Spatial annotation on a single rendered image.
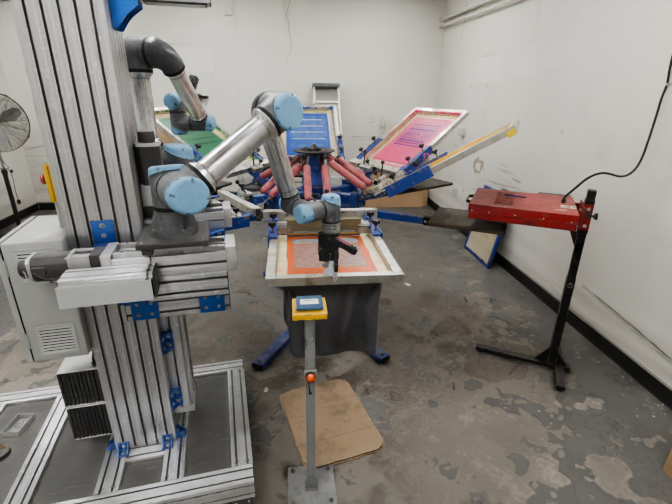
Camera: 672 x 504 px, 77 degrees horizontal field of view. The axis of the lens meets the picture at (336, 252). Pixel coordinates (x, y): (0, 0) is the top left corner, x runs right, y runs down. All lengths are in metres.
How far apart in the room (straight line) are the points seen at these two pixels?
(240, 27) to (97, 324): 5.06
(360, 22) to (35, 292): 5.45
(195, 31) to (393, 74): 2.71
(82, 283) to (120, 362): 0.57
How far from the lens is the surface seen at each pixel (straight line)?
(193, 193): 1.32
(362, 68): 6.40
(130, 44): 1.99
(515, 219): 2.59
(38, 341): 1.91
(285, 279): 1.75
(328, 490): 2.21
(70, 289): 1.47
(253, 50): 6.34
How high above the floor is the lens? 1.73
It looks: 22 degrees down
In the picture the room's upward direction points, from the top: 1 degrees clockwise
